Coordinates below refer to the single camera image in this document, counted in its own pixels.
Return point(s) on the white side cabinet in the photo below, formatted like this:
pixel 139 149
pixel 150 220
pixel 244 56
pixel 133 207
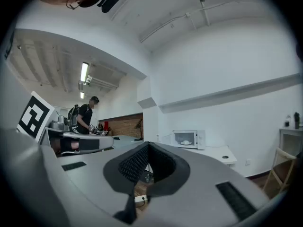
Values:
pixel 291 141

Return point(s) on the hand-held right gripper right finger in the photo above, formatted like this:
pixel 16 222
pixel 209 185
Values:
pixel 189 197

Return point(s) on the white power strip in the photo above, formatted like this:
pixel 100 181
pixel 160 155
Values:
pixel 141 198

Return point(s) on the white wall outlet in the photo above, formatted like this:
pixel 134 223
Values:
pixel 247 161

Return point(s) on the white ceiling conduit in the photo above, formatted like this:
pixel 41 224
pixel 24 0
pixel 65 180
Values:
pixel 180 18
pixel 204 6

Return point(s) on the short ceiling light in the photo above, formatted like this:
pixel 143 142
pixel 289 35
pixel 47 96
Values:
pixel 82 95

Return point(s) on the light blue table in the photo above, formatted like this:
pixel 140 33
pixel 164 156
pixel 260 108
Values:
pixel 127 141

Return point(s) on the silver kitchen appliance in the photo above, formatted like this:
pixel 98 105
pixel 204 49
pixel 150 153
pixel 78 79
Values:
pixel 59 124

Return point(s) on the black desk lamp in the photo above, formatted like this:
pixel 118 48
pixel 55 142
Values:
pixel 139 129

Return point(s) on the white plate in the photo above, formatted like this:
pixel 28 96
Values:
pixel 186 144

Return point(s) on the wooden chair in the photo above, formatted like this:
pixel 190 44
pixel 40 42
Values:
pixel 279 171

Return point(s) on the long ceiling light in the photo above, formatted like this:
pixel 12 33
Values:
pixel 84 72

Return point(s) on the white table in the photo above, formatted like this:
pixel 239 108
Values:
pixel 213 154

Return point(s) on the black head-worn camera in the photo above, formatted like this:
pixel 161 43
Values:
pixel 110 0

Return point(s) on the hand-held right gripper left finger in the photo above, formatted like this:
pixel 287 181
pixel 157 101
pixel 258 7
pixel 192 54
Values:
pixel 94 174

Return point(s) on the red container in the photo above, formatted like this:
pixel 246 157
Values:
pixel 106 126

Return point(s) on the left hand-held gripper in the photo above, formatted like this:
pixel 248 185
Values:
pixel 33 117

